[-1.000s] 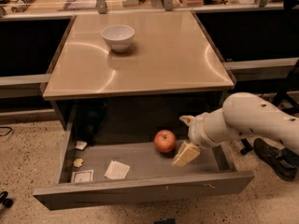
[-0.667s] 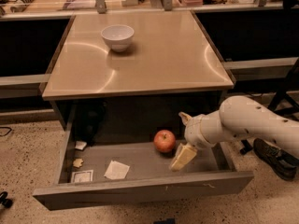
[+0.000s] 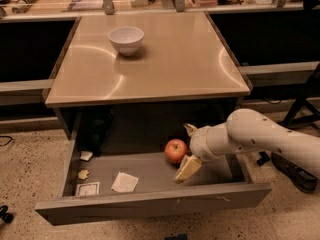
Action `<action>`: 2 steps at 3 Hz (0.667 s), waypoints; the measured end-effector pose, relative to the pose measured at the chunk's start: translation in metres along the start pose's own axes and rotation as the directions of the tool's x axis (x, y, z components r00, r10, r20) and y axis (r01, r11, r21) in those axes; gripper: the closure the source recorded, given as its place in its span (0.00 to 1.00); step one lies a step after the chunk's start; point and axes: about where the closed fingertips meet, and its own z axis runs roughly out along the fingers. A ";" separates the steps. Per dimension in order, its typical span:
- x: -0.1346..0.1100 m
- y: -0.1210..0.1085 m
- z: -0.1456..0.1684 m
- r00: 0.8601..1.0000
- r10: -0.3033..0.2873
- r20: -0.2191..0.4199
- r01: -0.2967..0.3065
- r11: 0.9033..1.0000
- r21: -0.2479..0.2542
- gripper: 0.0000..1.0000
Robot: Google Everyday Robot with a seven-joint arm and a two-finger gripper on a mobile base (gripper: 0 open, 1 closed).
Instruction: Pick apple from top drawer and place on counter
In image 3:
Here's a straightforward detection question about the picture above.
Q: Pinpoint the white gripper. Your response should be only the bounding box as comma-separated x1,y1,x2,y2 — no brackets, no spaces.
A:
174,123,217,183

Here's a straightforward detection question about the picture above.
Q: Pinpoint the red apple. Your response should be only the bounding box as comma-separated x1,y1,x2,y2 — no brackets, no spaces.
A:
164,139,188,164

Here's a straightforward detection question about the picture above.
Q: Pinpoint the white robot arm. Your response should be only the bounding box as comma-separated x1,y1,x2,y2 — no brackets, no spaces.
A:
175,109,320,182

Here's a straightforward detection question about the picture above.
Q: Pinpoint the steel top counter cabinet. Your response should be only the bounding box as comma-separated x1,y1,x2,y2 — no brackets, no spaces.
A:
41,11,253,140

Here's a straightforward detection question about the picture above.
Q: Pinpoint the grey open drawer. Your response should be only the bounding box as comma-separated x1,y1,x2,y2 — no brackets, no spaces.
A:
34,112,273,226

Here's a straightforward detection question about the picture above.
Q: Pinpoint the white paper note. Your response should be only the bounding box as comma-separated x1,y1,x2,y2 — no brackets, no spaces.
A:
111,172,139,193

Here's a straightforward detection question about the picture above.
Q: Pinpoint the black metal stand leg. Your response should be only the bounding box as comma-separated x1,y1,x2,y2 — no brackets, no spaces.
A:
256,63,320,167

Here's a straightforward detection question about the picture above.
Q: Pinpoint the small white paper scrap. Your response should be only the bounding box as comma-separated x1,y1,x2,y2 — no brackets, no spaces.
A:
80,151,93,161

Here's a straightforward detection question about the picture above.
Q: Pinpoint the framed white card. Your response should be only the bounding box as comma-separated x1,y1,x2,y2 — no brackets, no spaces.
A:
76,182,100,196

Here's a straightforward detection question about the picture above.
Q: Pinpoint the small tan puzzle piece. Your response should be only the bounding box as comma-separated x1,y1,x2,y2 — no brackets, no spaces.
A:
78,170,89,180

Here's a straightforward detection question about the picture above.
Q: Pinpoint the dark sneaker shoe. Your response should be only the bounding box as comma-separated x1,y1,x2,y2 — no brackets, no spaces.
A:
271,153,318,194

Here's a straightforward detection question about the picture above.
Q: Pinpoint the white ceramic bowl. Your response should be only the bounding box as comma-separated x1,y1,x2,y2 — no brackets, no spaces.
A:
108,27,144,56

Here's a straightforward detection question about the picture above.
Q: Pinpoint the black floor object left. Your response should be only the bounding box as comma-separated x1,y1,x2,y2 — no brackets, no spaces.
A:
0,205,14,223

